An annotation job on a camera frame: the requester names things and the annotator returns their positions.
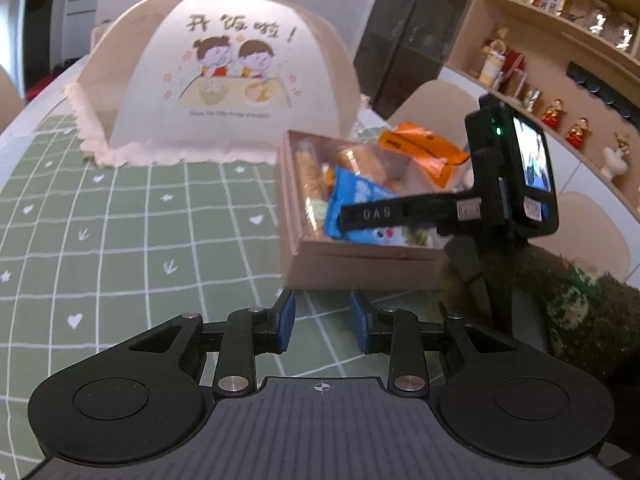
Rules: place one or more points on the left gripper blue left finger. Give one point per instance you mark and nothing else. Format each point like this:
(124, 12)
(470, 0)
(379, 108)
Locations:
(281, 320)

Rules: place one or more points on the long bread stick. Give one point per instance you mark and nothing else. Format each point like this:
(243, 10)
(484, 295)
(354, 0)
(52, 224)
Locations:
(312, 191)

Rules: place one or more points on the green checkered tablecloth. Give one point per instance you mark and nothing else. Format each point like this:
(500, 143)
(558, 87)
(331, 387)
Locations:
(91, 257)

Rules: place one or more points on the beige chair right side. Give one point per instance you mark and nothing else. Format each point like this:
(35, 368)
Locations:
(440, 107)

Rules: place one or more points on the orange snack bag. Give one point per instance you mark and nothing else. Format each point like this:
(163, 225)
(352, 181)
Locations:
(438, 158)

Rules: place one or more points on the beige mesh food cover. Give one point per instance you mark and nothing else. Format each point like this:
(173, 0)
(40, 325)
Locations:
(177, 81)

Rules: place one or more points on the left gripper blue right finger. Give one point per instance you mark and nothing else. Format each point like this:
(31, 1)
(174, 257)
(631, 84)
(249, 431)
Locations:
(364, 322)

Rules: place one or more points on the wooden wall shelf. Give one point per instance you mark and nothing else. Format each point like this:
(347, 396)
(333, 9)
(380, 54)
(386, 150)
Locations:
(566, 61)

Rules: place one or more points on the dark glass cabinet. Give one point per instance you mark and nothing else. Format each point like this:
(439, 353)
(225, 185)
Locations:
(405, 43)

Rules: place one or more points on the beige dining chair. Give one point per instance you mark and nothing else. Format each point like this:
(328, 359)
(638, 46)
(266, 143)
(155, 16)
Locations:
(11, 103)

